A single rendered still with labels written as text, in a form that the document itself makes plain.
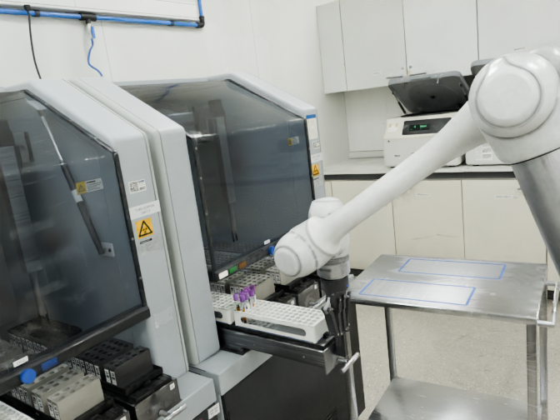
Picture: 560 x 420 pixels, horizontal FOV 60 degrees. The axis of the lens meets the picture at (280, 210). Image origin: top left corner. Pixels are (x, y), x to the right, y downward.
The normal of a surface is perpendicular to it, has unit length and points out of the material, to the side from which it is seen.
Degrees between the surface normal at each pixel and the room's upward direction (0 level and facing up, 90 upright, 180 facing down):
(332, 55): 90
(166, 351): 90
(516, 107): 81
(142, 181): 90
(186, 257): 90
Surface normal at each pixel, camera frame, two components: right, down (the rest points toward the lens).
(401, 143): -0.61, 0.24
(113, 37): 0.80, 0.03
